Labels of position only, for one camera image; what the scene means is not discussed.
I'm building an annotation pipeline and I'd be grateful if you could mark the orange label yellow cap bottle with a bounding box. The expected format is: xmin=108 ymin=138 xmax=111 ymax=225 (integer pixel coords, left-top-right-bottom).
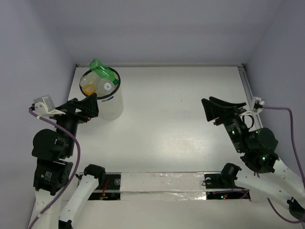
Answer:
xmin=79 ymin=71 xmax=100 ymax=96

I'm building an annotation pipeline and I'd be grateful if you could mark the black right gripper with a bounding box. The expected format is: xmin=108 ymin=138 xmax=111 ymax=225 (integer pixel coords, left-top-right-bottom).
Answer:
xmin=199 ymin=96 xmax=247 ymax=152

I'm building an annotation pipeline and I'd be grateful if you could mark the green plastic bottle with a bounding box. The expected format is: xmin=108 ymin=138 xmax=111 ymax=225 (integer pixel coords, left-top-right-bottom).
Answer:
xmin=89 ymin=58 xmax=119 ymax=85

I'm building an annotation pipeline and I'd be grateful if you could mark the green white label bottle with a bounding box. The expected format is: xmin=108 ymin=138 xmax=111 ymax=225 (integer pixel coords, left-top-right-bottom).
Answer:
xmin=96 ymin=78 xmax=116 ymax=97

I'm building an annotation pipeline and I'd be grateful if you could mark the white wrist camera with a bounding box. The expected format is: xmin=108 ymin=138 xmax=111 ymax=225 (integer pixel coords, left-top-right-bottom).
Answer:
xmin=30 ymin=95 xmax=66 ymax=118
xmin=240 ymin=97 xmax=265 ymax=116

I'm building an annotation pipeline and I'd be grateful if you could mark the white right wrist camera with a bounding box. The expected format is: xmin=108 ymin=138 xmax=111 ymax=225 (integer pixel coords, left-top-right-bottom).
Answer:
xmin=240 ymin=97 xmax=265 ymax=116

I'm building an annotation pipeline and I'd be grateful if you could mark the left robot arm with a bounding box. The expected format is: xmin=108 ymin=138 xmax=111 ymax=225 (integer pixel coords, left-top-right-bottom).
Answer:
xmin=28 ymin=93 xmax=108 ymax=229

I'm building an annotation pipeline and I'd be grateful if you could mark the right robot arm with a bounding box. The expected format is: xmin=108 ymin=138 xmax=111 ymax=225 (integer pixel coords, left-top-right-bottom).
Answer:
xmin=201 ymin=97 xmax=305 ymax=224

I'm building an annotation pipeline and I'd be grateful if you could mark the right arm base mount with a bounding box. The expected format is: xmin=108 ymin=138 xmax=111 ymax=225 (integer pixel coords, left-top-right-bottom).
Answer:
xmin=202 ymin=163 xmax=251 ymax=200

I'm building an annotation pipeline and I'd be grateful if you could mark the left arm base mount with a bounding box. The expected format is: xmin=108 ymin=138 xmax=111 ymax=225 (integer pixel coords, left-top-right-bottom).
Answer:
xmin=89 ymin=173 xmax=121 ymax=200

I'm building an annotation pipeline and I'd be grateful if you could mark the white bin with black rim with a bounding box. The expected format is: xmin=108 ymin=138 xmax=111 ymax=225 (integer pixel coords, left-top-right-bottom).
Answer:
xmin=79 ymin=68 xmax=123 ymax=121

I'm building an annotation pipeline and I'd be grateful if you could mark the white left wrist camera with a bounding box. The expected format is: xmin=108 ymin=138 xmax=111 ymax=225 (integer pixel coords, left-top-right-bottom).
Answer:
xmin=30 ymin=95 xmax=66 ymax=118

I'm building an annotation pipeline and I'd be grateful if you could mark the aluminium rail at table edge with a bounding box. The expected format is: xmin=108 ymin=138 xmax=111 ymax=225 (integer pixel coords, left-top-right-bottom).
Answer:
xmin=238 ymin=64 xmax=263 ymax=129

